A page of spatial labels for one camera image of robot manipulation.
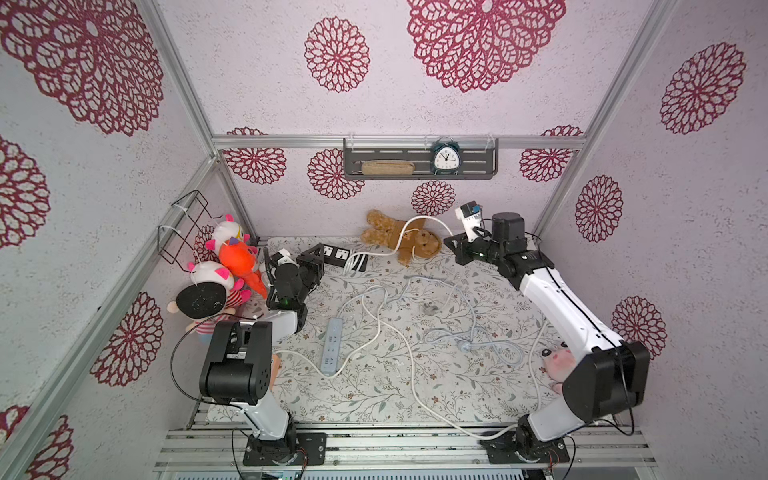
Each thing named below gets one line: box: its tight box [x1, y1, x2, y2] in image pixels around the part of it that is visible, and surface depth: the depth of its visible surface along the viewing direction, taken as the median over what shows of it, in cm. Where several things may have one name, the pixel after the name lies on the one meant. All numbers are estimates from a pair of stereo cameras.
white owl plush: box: [205, 214, 250, 263], surface depth 97 cm
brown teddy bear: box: [361, 209, 441, 267], surface depth 113 cm
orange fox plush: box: [219, 240, 268, 299], surface depth 89 cm
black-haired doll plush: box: [166, 282, 236, 334], surface depth 78 cm
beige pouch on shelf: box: [361, 160, 416, 176], surface depth 90 cm
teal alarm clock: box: [430, 136, 463, 176], surface depth 92 cm
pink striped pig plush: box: [187, 261, 252, 309], surface depth 87 cm
